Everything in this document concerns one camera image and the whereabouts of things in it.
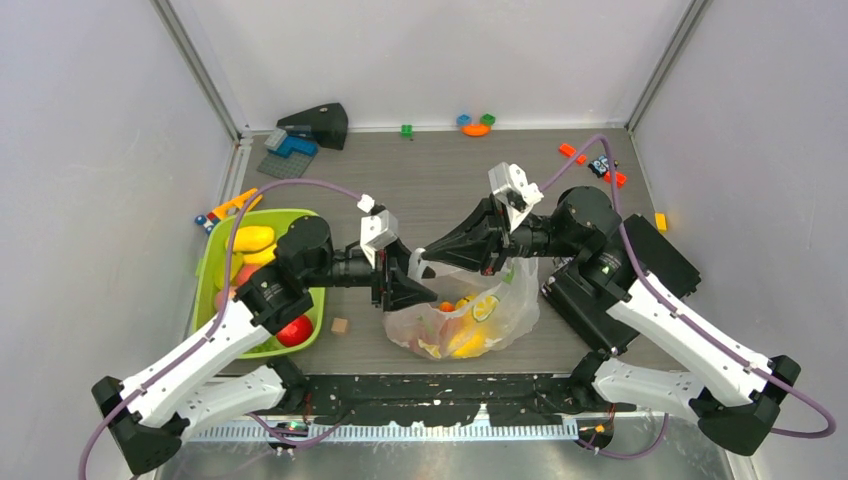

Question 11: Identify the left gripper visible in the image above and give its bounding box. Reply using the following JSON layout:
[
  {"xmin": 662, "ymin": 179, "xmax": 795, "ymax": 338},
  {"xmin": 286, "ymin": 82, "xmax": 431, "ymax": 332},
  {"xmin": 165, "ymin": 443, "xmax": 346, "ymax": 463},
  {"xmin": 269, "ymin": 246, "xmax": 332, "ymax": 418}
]
[{"xmin": 302, "ymin": 237, "xmax": 437, "ymax": 309}]

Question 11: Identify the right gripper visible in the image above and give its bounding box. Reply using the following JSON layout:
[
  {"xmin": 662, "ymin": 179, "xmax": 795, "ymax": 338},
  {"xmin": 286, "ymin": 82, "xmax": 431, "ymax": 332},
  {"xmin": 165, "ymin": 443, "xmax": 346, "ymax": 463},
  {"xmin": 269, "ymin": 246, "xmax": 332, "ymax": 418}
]
[{"xmin": 422, "ymin": 192, "xmax": 581, "ymax": 276}]

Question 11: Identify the clear printed plastic bag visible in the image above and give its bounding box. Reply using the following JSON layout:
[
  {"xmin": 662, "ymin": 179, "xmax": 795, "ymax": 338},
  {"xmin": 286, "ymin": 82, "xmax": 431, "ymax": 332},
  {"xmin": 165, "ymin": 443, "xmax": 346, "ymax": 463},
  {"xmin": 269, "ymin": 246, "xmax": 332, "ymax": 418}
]
[{"xmin": 383, "ymin": 248, "xmax": 540, "ymax": 361}]

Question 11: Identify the yellow fake lemon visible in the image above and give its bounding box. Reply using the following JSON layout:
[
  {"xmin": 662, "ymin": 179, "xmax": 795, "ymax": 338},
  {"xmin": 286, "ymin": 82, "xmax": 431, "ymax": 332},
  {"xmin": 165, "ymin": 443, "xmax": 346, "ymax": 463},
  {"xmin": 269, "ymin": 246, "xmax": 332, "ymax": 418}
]
[{"xmin": 448, "ymin": 331, "xmax": 488, "ymax": 359}]

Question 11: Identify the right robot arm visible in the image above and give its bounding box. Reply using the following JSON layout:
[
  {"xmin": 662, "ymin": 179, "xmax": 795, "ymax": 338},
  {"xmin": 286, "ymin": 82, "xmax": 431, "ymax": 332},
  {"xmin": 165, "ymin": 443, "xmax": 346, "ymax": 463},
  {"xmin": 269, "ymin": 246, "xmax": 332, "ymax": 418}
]
[{"xmin": 422, "ymin": 187, "xmax": 800, "ymax": 456}]

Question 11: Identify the red fake apple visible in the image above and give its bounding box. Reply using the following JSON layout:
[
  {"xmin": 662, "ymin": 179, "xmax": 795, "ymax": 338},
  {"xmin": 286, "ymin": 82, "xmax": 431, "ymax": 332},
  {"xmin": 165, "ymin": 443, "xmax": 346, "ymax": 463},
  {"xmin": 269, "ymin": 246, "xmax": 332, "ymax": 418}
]
[{"xmin": 275, "ymin": 315, "xmax": 314, "ymax": 348}]

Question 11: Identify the yellow fake banana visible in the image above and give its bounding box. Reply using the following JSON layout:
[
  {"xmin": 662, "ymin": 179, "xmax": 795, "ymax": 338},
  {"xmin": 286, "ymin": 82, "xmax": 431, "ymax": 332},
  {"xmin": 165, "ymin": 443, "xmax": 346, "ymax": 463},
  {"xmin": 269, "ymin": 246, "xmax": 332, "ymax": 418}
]
[{"xmin": 243, "ymin": 244, "xmax": 276, "ymax": 266}]

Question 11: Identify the yellow fake starfruit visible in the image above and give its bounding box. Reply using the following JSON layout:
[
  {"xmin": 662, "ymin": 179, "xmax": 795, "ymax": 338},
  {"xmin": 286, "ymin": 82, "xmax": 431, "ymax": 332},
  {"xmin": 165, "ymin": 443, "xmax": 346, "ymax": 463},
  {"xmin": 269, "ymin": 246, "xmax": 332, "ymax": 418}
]
[{"xmin": 212, "ymin": 253, "xmax": 244, "ymax": 291}]

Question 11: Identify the small wooden cube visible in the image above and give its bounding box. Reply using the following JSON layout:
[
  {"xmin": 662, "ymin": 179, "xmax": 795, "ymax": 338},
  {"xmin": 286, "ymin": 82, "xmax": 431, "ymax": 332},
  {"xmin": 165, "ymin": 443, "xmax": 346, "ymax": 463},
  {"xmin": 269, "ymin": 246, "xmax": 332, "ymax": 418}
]
[{"xmin": 331, "ymin": 318, "xmax": 350, "ymax": 335}]

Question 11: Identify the black box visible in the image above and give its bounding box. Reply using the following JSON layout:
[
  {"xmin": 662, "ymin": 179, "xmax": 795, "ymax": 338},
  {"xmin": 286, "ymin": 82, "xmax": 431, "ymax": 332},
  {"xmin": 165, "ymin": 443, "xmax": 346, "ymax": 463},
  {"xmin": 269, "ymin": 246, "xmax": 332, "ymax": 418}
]
[{"xmin": 541, "ymin": 214, "xmax": 701, "ymax": 354}]

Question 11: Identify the blue toy piece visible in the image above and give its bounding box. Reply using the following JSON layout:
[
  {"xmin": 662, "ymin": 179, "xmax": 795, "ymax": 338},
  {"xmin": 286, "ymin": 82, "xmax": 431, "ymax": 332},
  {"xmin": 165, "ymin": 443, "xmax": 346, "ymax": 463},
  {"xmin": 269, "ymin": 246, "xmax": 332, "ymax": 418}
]
[{"xmin": 456, "ymin": 114, "xmax": 472, "ymax": 127}]

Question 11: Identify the orange toy bar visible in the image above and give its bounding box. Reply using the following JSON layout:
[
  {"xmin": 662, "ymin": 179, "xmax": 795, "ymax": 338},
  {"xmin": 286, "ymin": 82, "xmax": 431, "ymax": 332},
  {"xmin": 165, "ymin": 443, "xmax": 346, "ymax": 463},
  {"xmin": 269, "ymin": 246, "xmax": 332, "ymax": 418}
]
[{"xmin": 558, "ymin": 143, "xmax": 588, "ymax": 165}]

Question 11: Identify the red toy brick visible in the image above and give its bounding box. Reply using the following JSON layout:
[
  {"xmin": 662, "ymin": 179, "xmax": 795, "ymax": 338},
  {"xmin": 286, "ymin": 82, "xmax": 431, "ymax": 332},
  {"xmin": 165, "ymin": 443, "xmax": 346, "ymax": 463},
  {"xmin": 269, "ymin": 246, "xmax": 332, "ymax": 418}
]
[{"xmin": 603, "ymin": 171, "xmax": 627, "ymax": 188}]

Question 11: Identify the grey toy baseplate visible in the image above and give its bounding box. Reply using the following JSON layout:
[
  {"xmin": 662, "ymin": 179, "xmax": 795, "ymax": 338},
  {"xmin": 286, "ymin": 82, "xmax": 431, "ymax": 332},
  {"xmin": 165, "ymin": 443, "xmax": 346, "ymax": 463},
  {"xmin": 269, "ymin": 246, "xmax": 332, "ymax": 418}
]
[{"xmin": 257, "ymin": 153, "xmax": 313, "ymax": 180}]

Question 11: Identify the black wedge block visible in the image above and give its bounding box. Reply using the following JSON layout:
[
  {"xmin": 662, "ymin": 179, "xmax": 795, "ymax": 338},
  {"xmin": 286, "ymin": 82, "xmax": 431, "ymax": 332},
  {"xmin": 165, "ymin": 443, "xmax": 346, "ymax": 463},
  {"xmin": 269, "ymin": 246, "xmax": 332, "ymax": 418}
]
[{"xmin": 276, "ymin": 103, "xmax": 349, "ymax": 151}]

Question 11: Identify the yellow toy block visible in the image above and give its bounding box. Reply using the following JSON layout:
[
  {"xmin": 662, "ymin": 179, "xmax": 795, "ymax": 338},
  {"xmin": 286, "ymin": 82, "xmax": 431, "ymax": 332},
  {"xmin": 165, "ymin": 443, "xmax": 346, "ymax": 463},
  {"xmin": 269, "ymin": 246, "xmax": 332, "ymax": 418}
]
[{"xmin": 654, "ymin": 212, "xmax": 668, "ymax": 233}]

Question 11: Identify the orange yellow toy tool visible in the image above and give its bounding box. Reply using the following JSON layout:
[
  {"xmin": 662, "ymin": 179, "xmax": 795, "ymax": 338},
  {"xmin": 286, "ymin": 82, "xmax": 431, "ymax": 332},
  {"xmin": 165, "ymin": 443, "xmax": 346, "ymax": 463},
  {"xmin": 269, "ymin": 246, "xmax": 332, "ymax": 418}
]
[{"xmin": 194, "ymin": 188, "xmax": 263, "ymax": 235}]

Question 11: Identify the green plastic tray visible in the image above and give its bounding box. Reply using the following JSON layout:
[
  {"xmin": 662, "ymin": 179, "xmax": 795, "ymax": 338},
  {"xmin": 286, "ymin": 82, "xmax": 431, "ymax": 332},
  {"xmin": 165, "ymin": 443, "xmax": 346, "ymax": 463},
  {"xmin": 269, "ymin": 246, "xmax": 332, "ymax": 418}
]
[{"xmin": 190, "ymin": 209, "xmax": 328, "ymax": 361}]

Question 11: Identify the grey small toy brick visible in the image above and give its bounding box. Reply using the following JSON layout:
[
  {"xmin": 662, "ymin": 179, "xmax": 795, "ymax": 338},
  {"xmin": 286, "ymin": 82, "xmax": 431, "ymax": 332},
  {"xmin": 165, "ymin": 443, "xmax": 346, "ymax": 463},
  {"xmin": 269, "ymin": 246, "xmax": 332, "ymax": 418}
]
[{"xmin": 264, "ymin": 128, "xmax": 288, "ymax": 151}]

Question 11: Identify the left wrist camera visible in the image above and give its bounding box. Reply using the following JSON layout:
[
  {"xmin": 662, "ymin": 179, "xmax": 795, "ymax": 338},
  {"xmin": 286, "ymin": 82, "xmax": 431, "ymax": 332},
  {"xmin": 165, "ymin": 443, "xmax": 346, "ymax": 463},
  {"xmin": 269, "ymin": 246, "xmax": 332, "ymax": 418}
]
[{"xmin": 357, "ymin": 194, "xmax": 398, "ymax": 268}]

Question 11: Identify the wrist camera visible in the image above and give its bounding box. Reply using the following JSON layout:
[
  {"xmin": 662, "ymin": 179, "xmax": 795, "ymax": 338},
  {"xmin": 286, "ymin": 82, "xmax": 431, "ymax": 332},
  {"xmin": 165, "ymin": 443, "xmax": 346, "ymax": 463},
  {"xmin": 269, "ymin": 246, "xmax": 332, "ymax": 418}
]
[
  {"xmin": 357, "ymin": 194, "xmax": 398, "ymax": 268},
  {"xmin": 488, "ymin": 162, "xmax": 544, "ymax": 232}
]

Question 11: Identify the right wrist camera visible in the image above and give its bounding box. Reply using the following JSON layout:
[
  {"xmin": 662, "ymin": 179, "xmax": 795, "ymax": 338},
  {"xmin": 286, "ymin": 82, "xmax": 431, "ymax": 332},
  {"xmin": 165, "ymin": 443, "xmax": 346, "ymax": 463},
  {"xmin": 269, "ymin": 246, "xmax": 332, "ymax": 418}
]
[{"xmin": 488, "ymin": 162, "xmax": 544, "ymax": 232}]

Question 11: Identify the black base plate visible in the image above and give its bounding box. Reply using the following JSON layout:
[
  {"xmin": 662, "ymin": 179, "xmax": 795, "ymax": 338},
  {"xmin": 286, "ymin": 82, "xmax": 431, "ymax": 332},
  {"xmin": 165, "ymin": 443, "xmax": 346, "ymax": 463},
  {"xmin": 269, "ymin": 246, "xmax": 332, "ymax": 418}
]
[{"xmin": 255, "ymin": 373, "xmax": 635, "ymax": 427}]

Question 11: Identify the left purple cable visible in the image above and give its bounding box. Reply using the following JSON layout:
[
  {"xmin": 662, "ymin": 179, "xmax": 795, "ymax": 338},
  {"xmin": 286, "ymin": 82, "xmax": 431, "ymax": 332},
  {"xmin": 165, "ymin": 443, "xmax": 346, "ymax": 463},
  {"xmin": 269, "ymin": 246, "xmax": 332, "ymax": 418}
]
[{"xmin": 78, "ymin": 178, "xmax": 376, "ymax": 480}]

